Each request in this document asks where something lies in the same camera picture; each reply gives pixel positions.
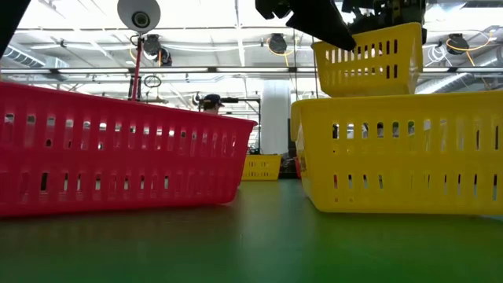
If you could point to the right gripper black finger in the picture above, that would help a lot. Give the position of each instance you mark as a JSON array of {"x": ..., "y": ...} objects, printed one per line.
[{"x": 318, "y": 19}]

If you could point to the yellow slotted plastic basket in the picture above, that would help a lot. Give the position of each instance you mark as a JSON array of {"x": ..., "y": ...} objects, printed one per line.
[
  {"x": 261, "y": 157},
  {"x": 365, "y": 85},
  {"x": 393, "y": 157}
]

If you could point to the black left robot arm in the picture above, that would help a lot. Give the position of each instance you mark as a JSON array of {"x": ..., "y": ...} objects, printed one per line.
[{"x": 8, "y": 15}]

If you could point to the white pillar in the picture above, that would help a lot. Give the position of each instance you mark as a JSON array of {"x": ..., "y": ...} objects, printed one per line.
[{"x": 276, "y": 118}]

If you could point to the black monitor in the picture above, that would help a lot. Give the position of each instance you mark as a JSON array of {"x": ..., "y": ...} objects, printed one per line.
[{"x": 291, "y": 133}]

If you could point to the long ceiling light bar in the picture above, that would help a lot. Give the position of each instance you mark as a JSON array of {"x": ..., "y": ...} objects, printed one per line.
[{"x": 196, "y": 70}]

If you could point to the person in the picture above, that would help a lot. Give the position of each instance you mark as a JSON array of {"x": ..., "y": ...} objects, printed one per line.
[{"x": 212, "y": 103}]

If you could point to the small black ceiling reel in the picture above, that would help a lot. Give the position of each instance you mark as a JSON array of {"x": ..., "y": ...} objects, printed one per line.
[{"x": 196, "y": 99}]

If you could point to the red desk lamp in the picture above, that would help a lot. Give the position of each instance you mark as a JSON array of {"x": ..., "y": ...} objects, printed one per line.
[{"x": 138, "y": 17}]

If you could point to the green table mat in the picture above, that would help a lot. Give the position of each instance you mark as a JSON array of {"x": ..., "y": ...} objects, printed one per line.
[{"x": 251, "y": 243}]

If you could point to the silver ventilation duct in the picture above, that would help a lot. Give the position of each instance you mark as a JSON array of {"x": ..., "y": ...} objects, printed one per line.
[
  {"x": 23, "y": 57},
  {"x": 452, "y": 84}
]

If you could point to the black metal frame rig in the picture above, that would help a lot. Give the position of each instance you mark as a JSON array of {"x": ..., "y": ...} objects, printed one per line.
[{"x": 236, "y": 100}]

